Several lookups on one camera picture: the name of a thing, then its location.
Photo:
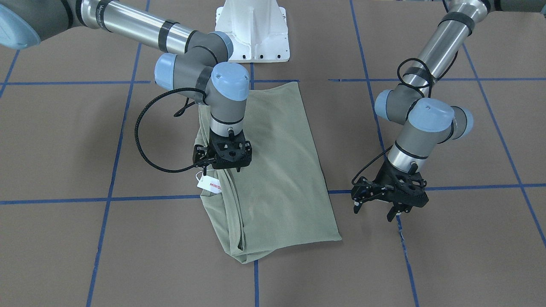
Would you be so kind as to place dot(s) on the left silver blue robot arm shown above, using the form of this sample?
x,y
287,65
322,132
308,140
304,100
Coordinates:
x,y
426,122

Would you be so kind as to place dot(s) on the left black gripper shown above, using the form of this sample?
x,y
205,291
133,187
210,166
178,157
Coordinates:
x,y
364,191

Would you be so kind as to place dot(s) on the green long-sleeve shirt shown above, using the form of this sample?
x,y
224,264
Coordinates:
x,y
280,199

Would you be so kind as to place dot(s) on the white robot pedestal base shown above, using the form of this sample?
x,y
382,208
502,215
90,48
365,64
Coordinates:
x,y
257,28

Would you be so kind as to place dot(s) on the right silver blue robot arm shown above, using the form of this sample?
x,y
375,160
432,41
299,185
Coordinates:
x,y
193,64

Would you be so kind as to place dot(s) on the white Miniso hang tag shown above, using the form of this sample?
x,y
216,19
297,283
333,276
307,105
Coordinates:
x,y
208,183

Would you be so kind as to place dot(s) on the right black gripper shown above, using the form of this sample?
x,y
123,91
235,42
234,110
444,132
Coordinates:
x,y
199,153

